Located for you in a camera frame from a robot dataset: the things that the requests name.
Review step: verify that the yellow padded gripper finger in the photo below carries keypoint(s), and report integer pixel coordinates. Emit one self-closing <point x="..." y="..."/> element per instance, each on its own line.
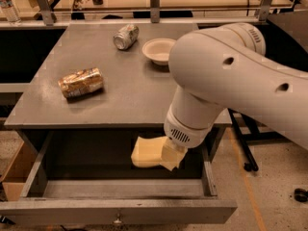
<point x="172" y="154"/>

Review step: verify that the yellow sponge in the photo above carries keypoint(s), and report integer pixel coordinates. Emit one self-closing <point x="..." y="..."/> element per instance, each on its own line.
<point x="148" y="152"/>

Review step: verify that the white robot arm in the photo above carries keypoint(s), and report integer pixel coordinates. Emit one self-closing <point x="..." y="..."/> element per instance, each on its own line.
<point x="226" y="67"/>

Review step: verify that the drawer knob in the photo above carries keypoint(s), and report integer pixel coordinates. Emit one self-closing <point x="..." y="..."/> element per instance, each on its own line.
<point x="118" y="220"/>

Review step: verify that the open grey top drawer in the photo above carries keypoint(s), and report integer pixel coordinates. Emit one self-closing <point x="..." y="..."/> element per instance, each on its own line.
<point x="118" y="206"/>

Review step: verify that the grey cabinet with drawer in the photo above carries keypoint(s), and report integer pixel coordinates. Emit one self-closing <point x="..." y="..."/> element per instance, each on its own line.
<point x="134" y="100"/>

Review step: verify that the black metal stand leg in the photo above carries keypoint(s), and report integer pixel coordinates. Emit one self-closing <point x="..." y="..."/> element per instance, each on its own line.
<point x="251" y="164"/>

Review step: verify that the white bowl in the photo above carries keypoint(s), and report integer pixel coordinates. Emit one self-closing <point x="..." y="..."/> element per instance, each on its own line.
<point x="157" y="50"/>

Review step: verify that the crushed gold soda can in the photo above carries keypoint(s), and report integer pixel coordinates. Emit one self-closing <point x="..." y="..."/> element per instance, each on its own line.
<point x="81" y="82"/>

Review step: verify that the silver green soda can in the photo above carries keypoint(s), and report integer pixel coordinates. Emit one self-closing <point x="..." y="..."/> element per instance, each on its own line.
<point x="126" y="36"/>

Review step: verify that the black caster wheel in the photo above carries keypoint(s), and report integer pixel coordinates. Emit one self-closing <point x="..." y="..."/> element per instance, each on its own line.
<point x="301" y="195"/>

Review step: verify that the cardboard box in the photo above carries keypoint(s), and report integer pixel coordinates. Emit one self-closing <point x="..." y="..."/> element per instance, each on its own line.
<point x="16" y="174"/>

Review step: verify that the plastic water bottle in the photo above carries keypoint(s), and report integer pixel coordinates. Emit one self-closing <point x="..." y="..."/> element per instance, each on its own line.
<point x="10" y="12"/>

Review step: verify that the metal railing frame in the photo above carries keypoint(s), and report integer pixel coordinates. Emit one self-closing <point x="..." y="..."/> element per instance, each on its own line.
<point x="155" y="4"/>

